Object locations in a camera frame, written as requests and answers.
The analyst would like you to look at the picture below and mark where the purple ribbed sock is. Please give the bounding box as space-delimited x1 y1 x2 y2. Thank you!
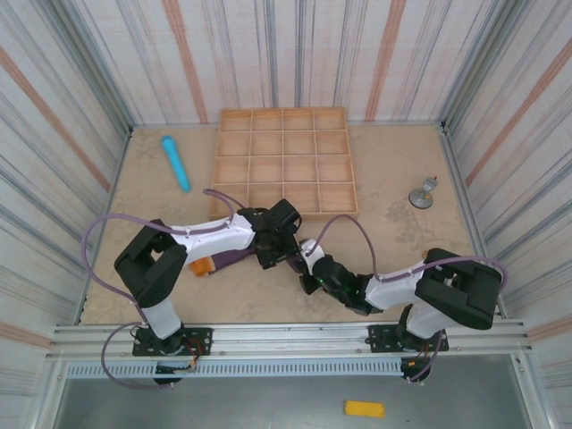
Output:
187 248 258 279

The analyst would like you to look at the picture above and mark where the wooden compartment tray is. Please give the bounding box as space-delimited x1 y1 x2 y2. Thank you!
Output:
208 106 360 223

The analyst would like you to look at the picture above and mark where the small grey metal stand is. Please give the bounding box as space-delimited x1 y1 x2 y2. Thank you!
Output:
408 175 440 210

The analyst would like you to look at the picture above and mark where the light blue plastic tube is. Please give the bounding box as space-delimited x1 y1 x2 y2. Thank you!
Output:
160 135 192 194

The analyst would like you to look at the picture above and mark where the yellow block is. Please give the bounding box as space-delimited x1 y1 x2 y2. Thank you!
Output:
343 400 386 419

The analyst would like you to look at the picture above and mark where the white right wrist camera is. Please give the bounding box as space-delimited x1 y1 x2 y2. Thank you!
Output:
299 239 327 274

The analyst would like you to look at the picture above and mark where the aluminium mounting rail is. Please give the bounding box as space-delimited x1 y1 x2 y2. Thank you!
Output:
44 317 535 363

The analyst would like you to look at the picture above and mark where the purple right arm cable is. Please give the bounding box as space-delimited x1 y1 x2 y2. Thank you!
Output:
307 214 509 384

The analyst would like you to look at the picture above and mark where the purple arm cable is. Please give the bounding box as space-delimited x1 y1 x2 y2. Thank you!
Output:
307 214 509 384
84 189 236 390

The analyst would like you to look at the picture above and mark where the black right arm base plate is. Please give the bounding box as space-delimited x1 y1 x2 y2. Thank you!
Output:
366 324 450 354

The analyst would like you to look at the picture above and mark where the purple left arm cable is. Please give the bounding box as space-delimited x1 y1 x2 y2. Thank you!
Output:
84 189 236 390

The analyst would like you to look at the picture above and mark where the slotted grey cable duct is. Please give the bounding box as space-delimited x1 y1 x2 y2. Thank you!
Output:
64 359 406 379

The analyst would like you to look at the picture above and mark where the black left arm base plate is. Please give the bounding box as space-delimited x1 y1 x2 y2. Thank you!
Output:
132 327 214 358

